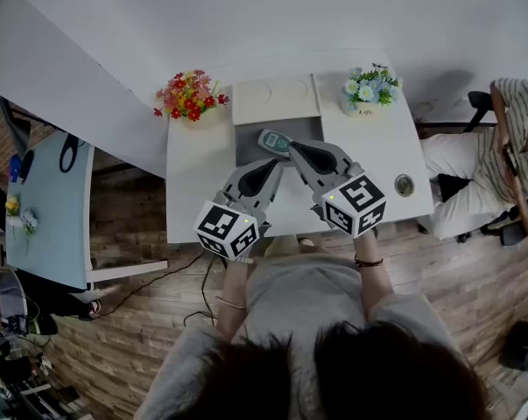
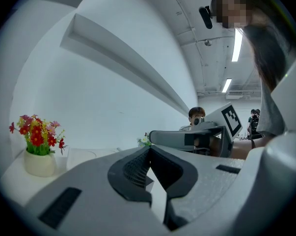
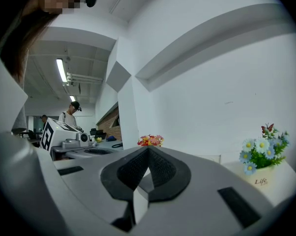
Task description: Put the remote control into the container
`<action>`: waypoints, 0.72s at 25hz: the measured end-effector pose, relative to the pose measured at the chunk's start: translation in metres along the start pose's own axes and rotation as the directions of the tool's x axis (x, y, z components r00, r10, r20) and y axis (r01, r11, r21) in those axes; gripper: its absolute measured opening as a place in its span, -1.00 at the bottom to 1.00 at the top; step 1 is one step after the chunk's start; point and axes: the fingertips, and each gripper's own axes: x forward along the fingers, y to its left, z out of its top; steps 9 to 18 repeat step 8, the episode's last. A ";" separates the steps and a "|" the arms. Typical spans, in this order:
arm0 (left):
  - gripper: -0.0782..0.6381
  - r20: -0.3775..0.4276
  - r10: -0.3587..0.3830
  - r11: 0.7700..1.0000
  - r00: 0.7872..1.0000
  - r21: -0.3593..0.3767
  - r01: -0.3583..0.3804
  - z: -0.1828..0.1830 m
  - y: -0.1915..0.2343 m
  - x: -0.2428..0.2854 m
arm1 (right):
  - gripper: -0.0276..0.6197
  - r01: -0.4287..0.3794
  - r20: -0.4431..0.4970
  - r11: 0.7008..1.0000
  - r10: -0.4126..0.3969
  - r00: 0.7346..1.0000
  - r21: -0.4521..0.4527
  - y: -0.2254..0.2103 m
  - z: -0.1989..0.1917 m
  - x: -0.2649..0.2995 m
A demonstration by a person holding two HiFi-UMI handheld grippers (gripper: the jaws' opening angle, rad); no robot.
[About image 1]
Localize black looped strap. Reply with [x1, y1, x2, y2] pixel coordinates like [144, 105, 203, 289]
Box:
[58, 133, 87, 175]

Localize dark cord bracelet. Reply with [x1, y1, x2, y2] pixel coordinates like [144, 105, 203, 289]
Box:
[353, 255, 384, 270]

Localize teal handheld device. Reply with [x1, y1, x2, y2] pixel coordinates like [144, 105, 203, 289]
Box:
[257, 128, 293, 159]

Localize blue white flower pot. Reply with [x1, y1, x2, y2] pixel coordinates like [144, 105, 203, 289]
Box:
[340, 61, 405, 118]

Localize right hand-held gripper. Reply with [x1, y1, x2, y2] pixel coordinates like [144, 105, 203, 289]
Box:
[287, 139, 388, 240]

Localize person's grey shirt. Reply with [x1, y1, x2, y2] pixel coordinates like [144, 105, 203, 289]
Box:
[134, 251, 466, 420]

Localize silver bracelet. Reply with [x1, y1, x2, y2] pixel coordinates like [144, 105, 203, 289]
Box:
[215, 295, 248, 312]

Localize white grey storage box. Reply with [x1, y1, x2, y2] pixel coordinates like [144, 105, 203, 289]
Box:
[231, 73, 327, 171]

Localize black floor cable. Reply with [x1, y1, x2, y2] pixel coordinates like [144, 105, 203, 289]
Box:
[100, 251, 208, 319]
[183, 255, 217, 328]

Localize red orange flower bouquet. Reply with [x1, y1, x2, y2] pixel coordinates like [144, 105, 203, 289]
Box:
[152, 68, 231, 124]

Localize person's beige trousers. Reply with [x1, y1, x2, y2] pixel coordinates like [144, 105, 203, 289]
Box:
[263, 235, 330, 263]

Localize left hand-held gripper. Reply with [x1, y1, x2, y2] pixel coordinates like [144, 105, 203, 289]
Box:
[194, 157, 285, 262]

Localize small blue object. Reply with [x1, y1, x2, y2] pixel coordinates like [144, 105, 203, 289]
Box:
[8, 154, 24, 184]

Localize pile of cables and equipment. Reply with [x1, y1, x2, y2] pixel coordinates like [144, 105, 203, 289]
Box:
[0, 317, 86, 420]

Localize light blue side table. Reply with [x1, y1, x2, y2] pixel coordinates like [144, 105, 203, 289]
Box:
[4, 129, 169, 293]

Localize round metal desk grommet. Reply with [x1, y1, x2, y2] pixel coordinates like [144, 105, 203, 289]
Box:
[393, 172, 416, 199]

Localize person's left forearm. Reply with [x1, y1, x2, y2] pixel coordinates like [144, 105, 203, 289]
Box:
[214, 260, 252, 346]

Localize pale blue artificial flower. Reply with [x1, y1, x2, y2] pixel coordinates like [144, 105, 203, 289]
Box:
[19, 207, 40, 256]

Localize black office chair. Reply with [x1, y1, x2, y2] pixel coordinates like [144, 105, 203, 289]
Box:
[436, 90, 528, 248]

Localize person's right forearm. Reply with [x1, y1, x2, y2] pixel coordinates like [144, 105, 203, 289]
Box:
[352, 229, 395, 319]

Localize dark swivel chair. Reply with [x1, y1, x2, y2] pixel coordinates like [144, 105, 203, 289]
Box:
[498, 319, 528, 372]

